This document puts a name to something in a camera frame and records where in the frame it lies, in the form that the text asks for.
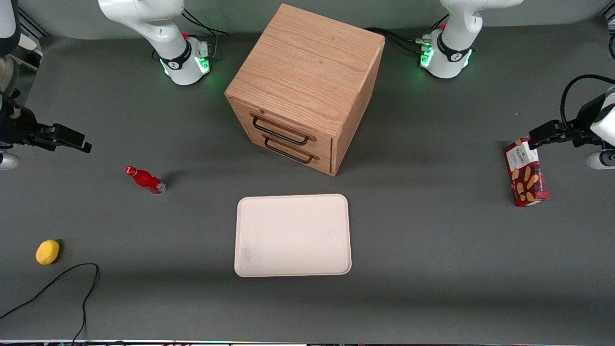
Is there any black arm base cable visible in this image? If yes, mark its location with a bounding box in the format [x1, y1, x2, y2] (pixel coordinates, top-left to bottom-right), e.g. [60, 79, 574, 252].
[182, 7, 230, 62]
[365, 26, 433, 56]

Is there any black looped wrist cable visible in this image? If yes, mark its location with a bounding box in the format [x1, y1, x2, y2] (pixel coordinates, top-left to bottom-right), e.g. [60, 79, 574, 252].
[560, 74, 615, 133]

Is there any wooden drawer with notched edge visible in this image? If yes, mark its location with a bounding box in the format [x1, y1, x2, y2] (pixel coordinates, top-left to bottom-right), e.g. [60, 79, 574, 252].
[230, 98, 333, 157]

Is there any black left arm base cable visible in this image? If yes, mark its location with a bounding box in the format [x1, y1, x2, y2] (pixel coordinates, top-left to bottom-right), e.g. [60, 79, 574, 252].
[365, 26, 433, 56]

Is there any yellow lemon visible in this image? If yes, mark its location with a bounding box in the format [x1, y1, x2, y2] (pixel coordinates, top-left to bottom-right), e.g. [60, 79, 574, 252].
[36, 239, 61, 266]

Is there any black metal drawer handle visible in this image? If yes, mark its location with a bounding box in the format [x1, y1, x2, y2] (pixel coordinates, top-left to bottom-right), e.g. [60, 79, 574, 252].
[252, 115, 311, 147]
[264, 137, 314, 165]

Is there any black right arm base cable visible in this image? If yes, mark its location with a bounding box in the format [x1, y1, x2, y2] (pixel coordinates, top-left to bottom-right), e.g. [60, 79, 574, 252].
[182, 7, 230, 62]

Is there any aluminium frame rail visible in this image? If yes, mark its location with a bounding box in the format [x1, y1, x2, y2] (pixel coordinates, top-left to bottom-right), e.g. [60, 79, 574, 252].
[18, 7, 51, 39]

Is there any cream plastic tray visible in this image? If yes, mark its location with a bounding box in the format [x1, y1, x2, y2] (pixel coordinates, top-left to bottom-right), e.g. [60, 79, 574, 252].
[234, 194, 352, 278]

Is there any red bottle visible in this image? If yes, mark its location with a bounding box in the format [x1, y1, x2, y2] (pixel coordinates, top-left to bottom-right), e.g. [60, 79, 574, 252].
[125, 166, 167, 195]

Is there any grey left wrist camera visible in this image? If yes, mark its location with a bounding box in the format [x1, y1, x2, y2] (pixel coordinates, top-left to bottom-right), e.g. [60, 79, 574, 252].
[585, 150, 615, 170]

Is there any red tartan shortbread box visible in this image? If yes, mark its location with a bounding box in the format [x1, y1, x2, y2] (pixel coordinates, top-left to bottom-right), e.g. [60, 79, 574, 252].
[504, 137, 550, 207]

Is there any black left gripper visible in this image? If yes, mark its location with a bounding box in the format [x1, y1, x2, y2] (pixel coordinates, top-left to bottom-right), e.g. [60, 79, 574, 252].
[529, 93, 607, 150]

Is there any wooden drawer with plain edge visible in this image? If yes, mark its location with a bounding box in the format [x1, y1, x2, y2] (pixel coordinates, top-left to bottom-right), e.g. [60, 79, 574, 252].
[240, 125, 332, 175]

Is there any wooden drawer cabinet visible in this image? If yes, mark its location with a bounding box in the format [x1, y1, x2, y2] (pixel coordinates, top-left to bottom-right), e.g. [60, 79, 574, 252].
[224, 3, 386, 177]

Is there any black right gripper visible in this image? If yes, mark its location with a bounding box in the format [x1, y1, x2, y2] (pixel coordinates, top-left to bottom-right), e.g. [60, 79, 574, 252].
[0, 92, 92, 154]

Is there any thin black cable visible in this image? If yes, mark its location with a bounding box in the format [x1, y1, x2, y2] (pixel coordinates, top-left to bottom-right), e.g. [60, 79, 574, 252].
[0, 263, 100, 344]

